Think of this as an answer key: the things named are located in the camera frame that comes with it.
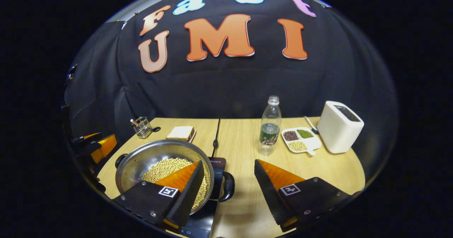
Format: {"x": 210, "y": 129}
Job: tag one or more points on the white divided bean dish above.
{"x": 313, "y": 142}

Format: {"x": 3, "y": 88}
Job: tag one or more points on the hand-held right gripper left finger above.
{"x": 187, "y": 195}

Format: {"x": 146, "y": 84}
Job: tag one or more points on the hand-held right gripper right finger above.
{"x": 267, "y": 199}

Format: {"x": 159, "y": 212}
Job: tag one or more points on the white toaster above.
{"x": 336, "y": 131}

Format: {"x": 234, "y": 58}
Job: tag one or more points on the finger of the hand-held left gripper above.
{"x": 83, "y": 140}
{"x": 104, "y": 146}

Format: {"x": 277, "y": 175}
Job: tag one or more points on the stainless steel pot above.
{"x": 141, "y": 160}

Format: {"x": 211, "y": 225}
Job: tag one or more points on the pile of soybeans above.
{"x": 162, "y": 169}

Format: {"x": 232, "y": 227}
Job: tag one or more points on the black backdrop cloth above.
{"x": 230, "y": 85}

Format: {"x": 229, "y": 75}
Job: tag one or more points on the white sandwich plate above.
{"x": 193, "y": 137}

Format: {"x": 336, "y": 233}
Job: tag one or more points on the sandwich with lettuce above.
{"x": 180, "y": 132}

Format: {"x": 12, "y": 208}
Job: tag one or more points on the black induction cooktop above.
{"x": 203, "y": 218}

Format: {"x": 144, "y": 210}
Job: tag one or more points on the small black object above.
{"x": 156, "y": 129}

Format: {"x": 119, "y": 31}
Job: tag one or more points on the clear plastic water bottle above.
{"x": 270, "y": 128}

